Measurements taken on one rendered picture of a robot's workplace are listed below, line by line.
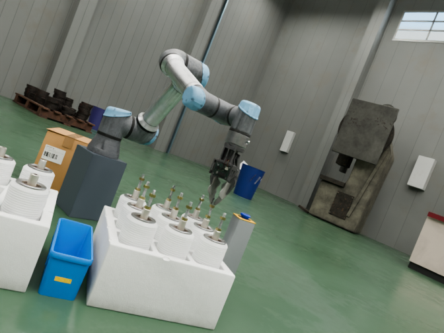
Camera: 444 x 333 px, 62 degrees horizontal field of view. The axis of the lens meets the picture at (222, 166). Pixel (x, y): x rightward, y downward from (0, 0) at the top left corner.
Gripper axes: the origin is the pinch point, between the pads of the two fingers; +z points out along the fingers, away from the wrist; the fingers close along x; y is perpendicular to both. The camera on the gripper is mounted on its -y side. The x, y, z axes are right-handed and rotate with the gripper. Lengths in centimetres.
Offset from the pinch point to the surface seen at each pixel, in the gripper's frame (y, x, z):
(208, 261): 14.1, 9.4, 15.9
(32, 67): -427, -552, -34
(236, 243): -12.8, 10.3, 12.9
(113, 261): 33.8, -10.1, 21.6
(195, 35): -687, -397, -257
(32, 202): 46, -31, 13
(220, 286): 13.3, 15.4, 21.1
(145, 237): 27.3, -7.1, 13.8
